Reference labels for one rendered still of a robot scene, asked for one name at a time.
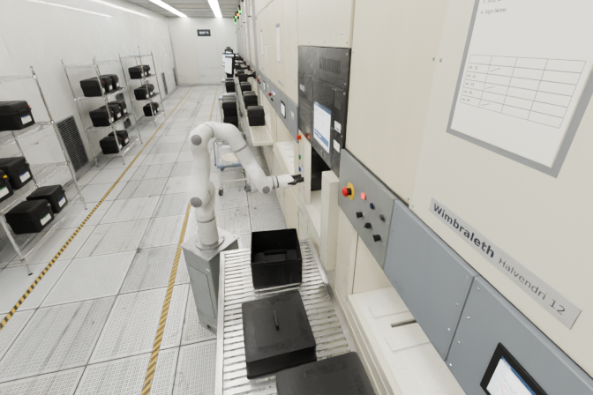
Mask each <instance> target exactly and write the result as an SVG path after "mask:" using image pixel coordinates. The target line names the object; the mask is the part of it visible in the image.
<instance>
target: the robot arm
mask: <svg viewBox="0 0 593 395"><path fill-rule="evenodd" d="M211 138H218V139H220V140H223V141H226V142H227V143H228V144H229V146H230V148H231V149H232V151H233V153H234V154H235V155H236V157H237V159H238V160H239V162H240V163H241V165H242V166H243V168H244V170H245V171H246V173H247V174H248V176H249V177H250V178H251V180H250V188H251V192H252V193H255V192H260V193H261V194H263V195H268V194H269V193H270V192H271V190H275V189H277V188H288V187H293V186H294V185H297V183H301V182H304V177H302V175H301V174H300V175H289V174H287V175H278V176H274V175H272V176H266V175H265V173H264V172H263V170H262V168H261V167H260V165H259V164H258V162H257V161H256V159H255V158H254V156H253V154H252V152H251V150H250V148H249V146H248V145H247V144H246V142H245V140H244V138H243V136H242V135H241V133H240V131H239V130H238V128H237V127H236V126H235V125H233V124H230V123H216V122H212V121H210V122H203V123H201V124H199V125H198V126H197V127H196V128H195V129H193V130H192V131H191V133H190V135H189V147H190V149H191V152H192V157H193V172H192V178H191V185H190V189H189V194H188V200H189V203H190V205H191V206H192V207H194V208H196V211H195V214H196V220H197V225H198V230H199V237H198V238H197V239H196V241H195V245H196V247H197V248H199V249H201V250H212V249H215V248H217V247H219V246H220V245H221V244H222V243H223V242H224V235H223V233H221V232H218V228H217V223H216V218H215V212H214V205H215V187H214V184H213V183H212V182H211V181H210V180H209V177H210V171H211V155H210V152H209V151H208V142H209V140H210V139H211ZM292 181H293V182H292Z"/></svg>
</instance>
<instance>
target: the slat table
mask: <svg viewBox="0 0 593 395"><path fill-rule="evenodd" d="M299 244H300V246H303V247H300V249H301V252H305V253H302V256H304V257H302V259H303V263H304V262H306V263H304V264H303V266H305V267H303V270H306V271H303V274H304V275H303V278H306V279H303V281H302V282H301V283H299V284H296V285H292V286H286V285H291V284H286V285H277V286H269V287H253V288H249V287H252V284H248V283H252V279H251V276H248V275H251V265H250V263H251V259H250V258H247V257H251V255H248V254H251V248H245V249H239V250H228V251H222V252H221V253H220V275H219V297H218V320H217V342H216V364H215V387H214V395H235V394H238V393H241V392H245V391H251V393H248V394H245V395H270V394H274V393H277V391H276V387H273V388H269V389H265V390H262V391H257V389H259V388H263V387H267V386H270V385H274V384H276V380H275V379H271V380H267V381H264V382H259V383H257V381H258V380H261V379H265V378H269V377H273V376H275V375H276V373H277V372H275V373H272V374H268V375H265V376H259V377H255V378H252V379H249V380H248V379H247V377H245V378H240V379H237V380H235V377H239V376H246V369H245V370H241V371H237V372H234V370H236V369H243V368H246V365H245V362H243V363H239V364H235V365H234V362H239V361H245V355H243V356H238V357H235V358H234V355H239V354H244V349H239V350H236V351H234V349H236V348H239V347H244V342H242V343H237V344H234V342H238V341H242V340H244V336H241V337H237V338H234V336H238V335H242V334H244V332H243V330H242V331H236V330H239V329H243V325H242V324H241V323H242V322H243V321H242V319H238V320H236V318H241V317H242V314H238V315H235V314H236V313H241V312H242V309H237V308H241V305H242V303H241V304H236V305H233V304H235V303H240V302H249V301H253V300H258V299H263V298H267V297H272V296H276V295H280V294H288V293H293V292H301V291H302V293H300V295H301V296H303V297H302V300H303V301H304V302H303V303H304V305H305V306H306V307H305V310H306V314H307V316H308V319H309V321H311V322H310V325H311V327H312V332H313V336H314V338H315V341H316V345H318V346H317V347H316V352H317V351H319V353H317V354H316V356H317V359H318V358H321V360H323V359H326V358H329V355H333V354H340V353H344V352H348V351H349V352H353V351H355V352H357V353H358V351H357V348H356V345H355V343H354V341H353V339H352V337H351V334H350V332H349V328H348V326H347V324H346V322H345V320H344V317H343V315H342V312H341V310H340V307H339V305H338V302H337V301H336V299H335V296H334V292H333V290H332V288H331V286H330V284H329V281H328V279H327V276H326V274H325V271H324V269H323V267H322V264H321V263H320V260H319V257H318V254H317V252H316V250H315V248H314V246H313V243H312V239H304V240H299ZM305 245H306V246H305ZM303 249H306V250H303ZM237 256H241V257H237ZM226 257H229V258H226ZM240 258H242V259H240ZM305 258H306V259H305ZM235 259H239V260H235ZM229 260H233V261H229ZM227 261H228V262H227ZM246 261H250V262H246ZM312 261H314V262H312ZM239 262H243V263H239ZM234 263H238V264H234ZM228 264H232V265H228ZM239 265H243V266H239ZM233 266H238V267H233ZM228 267H233V268H228ZM247 268H250V269H247ZM312 268H317V269H312ZM239 269H243V270H239ZM234 270H239V271H234ZM229 271H233V272H229ZM241 272H243V273H241ZM312 272H314V273H312ZM235 273H240V274H235ZM305 273H306V274H305ZM230 274H235V275H230ZM317 275H319V276H318V277H312V276H317ZM243 276H244V277H243ZM237 277H242V278H237ZM232 278H237V279H232ZM248 279H250V280H248ZM316 279H321V280H317V281H312V280H316ZM239 280H244V281H240V282H235V281H239ZM230 282H235V283H230ZM303 282H306V283H303ZM320 283H322V284H321V285H316V286H312V285H315V284H320ZM243 284H244V285H243ZM237 285H243V286H238V287H233V286H237ZM281 286H286V287H281ZM305 286H306V287H305ZM271 287H277V288H272V289H268V290H262V291H258V292H252V293H249V292H251V291H257V290H261V289H267V288H271ZM296 287H301V288H297V289H292V290H287V291H282V290H286V289H291V288H296ZM321 287H323V288H322V289H317V290H312V291H311V289H316V288H321ZM242 288H245V289H243V290H237V289H242ZM232 290H237V291H233V292H231V291H232ZM276 291H282V292H278V293H272V292H276ZM225 292H226V293H225ZM321 292H325V293H323V294H316V293H321ZM241 293H245V294H241ZM266 293H272V294H266ZM233 294H238V295H233ZM257 294H263V295H259V296H253V295H257ZM311 294H315V295H311ZM232 295H233V296H232ZM225 296H227V297H225ZM250 296H253V297H250ZM324 296H327V297H326V298H321V299H316V300H311V299H314V298H320V297H324ZM243 297H245V298H244V299H239V300H234V301H232V300H233V299H237V298H243ZM225 301H227V302H225ZM326 301H329V302H326ZM318 302H324V303H320V304H315V305H312V304H313V303H318ZM225 305H228V306H227V307H225ZM330 305H331V306H332V307H328V308H324V309H316V308H321V307H326V306H330ZM234 309H235V310H234ZM314 309H315V310H314ZM225 310H229V311H225ZM331 310H332V311H333V312H329V313H325V314H320V315H316V314H318V313H322V312H327V311H331ZM227 315H229V317H225V316H227ZM331 316H335V317H331ZM324 317H331V318H327V319H322V320H318V319H320V318H324ZM227 320H230V321H229V322H225V323H224V321H227ZM334 321H337V322H338V323H333V324H326V323H330V322H334ZM237 324H240V325H237ZM319 324H326V325H321V326H319ZM229 325H230V327H227V328H224V326H229ZM338 326H339V327H340V328H338V329H333V330H329V331H325V332H322V330H325V329H330V328H335V327H338ZM224 332H230V333H225V334H224ZM339 332H341V333H342V334H339V335H334V336H331V337H326V338H323V336H326V335H331V334H335V333H339ZM229 337H230V339H225V338H229ZM337 339H344V340H341V341H337V342H334V343H329V344H325V342H329V341H333V340H337ZM229 343H230V345H229V346H224V345H225V344H229ZM343 345H347V346H346V347H341V348H337V349H333V350H329V351H327V349H328V348H332V347H339V346H343ZM227 350H230V352H227V353H224V351H227ZM358 355H359V354H358ZM226 357H230V359H227V360H224V358H226ZM359 358H360V355H359ZM360 360H361V358H360ZM361 361H362V360H361ZM226 364H230V366H227V367H224V365H226ZM228 371H230V373H229V374H225V375H223V374H224V372H228ZM227 379H230V381H229V382H225V383H224V382H223V380H227ZM249 382H251V384H249V385H246V386H242V387H237V388H235V386H236V385H240V384H246V383H249ZM228 387H230V390H226V391H224V390H223V389H224V388H228Z"/></svg>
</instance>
